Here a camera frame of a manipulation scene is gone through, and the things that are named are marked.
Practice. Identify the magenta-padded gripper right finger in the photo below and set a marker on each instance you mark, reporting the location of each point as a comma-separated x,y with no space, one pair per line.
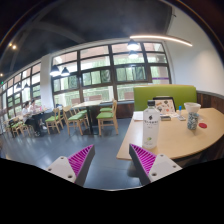
163,166

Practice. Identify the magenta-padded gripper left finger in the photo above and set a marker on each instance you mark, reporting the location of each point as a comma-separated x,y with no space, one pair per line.
61,168

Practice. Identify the clear black-capped water bottle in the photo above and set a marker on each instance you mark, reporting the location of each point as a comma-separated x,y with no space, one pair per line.
151,130

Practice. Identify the small dark box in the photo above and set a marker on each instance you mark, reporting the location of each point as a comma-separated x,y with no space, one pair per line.
165,117

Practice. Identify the small white flat device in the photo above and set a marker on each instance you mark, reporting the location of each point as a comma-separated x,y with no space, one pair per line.
181,117

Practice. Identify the patterned drinking cup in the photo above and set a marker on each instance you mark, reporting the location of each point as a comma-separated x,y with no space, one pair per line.
192,121

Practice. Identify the flat round red coaster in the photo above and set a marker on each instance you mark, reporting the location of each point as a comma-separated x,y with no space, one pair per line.
202,125

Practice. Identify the small blue-capped bottle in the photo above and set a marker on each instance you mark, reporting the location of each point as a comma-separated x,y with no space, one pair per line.
180,111

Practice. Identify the black-framed tablet with stickers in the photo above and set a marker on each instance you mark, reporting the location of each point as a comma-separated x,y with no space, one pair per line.
165,106

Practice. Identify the white bowl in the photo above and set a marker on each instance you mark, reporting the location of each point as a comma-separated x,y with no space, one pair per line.
192,107

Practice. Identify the wooden green-seated chairs group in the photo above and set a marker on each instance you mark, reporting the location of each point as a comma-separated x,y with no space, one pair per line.
106,116

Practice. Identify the wooden cafe table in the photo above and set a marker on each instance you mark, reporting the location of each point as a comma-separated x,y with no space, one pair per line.
88,104

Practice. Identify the green upholstered bench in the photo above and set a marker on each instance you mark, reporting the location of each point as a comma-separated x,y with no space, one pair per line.
146,95

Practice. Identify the hanging pendant lamps group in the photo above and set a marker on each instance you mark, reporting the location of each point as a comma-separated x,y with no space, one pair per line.
132,45

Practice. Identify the curved linear ceiling light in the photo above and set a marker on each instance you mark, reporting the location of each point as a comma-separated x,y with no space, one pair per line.
160,37

